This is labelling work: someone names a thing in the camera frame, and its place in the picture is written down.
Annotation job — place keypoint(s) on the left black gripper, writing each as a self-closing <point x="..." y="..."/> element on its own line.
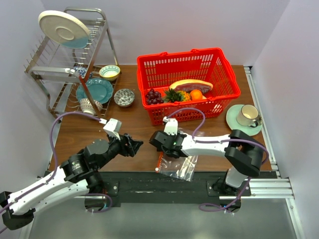
<point x="132" y="147"/>

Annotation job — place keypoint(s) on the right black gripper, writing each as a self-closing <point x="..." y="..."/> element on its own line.
<point x="173" y="136"/>

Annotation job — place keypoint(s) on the clear zip top bag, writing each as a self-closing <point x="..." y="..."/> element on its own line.
<point x="177" y="167"/>

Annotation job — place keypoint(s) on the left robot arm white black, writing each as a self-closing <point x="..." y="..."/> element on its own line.
<point x="77" y="176"/>

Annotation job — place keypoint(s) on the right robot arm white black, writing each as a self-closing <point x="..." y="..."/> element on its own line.
<point x="243" y="152"/>

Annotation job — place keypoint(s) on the black white patterned bowl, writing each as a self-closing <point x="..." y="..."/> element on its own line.
<point x="124" y="97"/>

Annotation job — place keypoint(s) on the purple grape bunch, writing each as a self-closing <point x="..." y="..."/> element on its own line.
<point x="153" y="97"/>

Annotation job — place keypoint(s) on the small toy pineapple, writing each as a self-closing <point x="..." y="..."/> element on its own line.
<point x="172" y="96"/>

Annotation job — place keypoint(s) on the orange fruit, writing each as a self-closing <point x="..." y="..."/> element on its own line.
<point x="196" y="95"/>

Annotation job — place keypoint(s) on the patterned bowl in rack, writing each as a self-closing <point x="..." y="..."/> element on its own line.
<point x="87" y="108"/>

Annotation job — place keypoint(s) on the teal scalloped plate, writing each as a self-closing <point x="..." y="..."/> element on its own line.
<point x="100" y="89"/>

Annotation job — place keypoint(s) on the mint green saucer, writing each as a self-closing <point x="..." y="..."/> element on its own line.
<point x="233" y="124"/>

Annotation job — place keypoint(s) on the red plastic shopping basket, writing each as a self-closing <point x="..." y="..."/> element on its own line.
<point x="159" y="71"/>

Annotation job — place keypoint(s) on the yellow rimmed teal bowl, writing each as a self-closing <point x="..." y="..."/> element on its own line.
<point x="110" y="72"/>

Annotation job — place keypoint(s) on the metal dish rack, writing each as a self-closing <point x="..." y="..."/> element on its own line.
<point x="52" y="65"/>

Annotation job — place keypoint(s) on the cream enamel mug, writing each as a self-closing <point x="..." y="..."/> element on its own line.
<point x="249" y="116"/>

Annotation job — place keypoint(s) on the blue patterned dish in rack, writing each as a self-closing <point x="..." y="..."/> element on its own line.
<point x="81" y="70"/>

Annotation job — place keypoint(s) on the large white blue plate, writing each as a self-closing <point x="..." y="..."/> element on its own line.
<point x="64" y="29"/>

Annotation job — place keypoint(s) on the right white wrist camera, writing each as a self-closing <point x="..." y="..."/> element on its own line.
<point x="170" y="126"/>

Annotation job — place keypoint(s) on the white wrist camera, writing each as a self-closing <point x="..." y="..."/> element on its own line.
<point x="111" y="127"/>
<point x="170" y="126"/>

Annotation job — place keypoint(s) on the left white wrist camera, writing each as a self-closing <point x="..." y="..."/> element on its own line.
<point x="111" y="127"/>

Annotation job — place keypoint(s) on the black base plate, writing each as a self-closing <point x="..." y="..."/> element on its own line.
<point x="156" y="188"/>

